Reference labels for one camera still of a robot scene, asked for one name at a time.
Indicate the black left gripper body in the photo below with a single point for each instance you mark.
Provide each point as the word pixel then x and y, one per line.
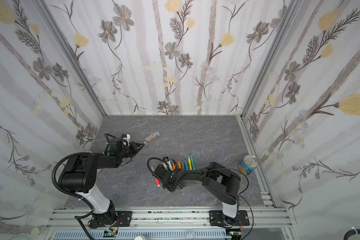
pixel 130 151

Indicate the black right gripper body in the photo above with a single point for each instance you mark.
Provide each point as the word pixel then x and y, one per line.
pixel 161 172

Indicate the pink marker pen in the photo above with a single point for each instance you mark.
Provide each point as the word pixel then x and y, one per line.
pixel 157 181

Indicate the green marker pen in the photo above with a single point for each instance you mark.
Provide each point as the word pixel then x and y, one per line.
pixel 192 164

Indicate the yellow marker pen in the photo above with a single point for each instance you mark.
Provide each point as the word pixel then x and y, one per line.
pixel 189 163

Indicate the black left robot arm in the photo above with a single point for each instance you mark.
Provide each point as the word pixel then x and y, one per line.
pixel 75 175

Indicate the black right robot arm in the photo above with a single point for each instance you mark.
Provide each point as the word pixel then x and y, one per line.
pixel 221 182

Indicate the blue soup can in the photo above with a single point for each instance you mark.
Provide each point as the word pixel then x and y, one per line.
pixel 248 164

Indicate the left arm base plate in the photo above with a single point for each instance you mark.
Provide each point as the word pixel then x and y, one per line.
pixel 121 219

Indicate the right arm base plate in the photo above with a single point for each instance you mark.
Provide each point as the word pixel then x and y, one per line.
pixel 218 219

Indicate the aluminium frame rail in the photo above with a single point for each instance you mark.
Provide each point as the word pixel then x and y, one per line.
pixel 175 217

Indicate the white vented cable duct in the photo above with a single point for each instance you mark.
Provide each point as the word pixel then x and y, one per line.
pixel 167 234

